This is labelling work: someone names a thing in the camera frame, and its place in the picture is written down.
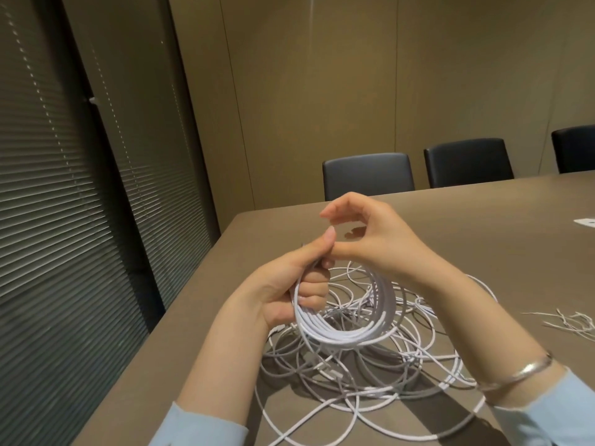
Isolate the person's left hand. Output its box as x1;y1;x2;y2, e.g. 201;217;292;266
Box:
232;226;337;331

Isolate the person's right hand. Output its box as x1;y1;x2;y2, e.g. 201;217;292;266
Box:
319;191;465;293

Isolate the white cable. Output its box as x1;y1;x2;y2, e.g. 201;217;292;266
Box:
293;255;400;351

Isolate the pile of white cables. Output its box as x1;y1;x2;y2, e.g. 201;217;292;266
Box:
253;266;498;446

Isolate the person's left forearm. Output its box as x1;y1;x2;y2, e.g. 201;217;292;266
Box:
148;297;280;446

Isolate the dark meeting chair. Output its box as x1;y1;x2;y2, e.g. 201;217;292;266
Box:
550;124;595;175
322;152;416;202
423;138;516;190

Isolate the brown table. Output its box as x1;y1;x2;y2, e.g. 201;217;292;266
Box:
72;170;595;446

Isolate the bunch of white twist ties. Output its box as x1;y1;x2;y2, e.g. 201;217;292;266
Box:
522;308;595;342

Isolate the glass partition with grey blinds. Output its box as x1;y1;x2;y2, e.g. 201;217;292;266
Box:
0;0;222;446

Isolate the silver bracelet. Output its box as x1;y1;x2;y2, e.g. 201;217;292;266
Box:
476;351;555;395

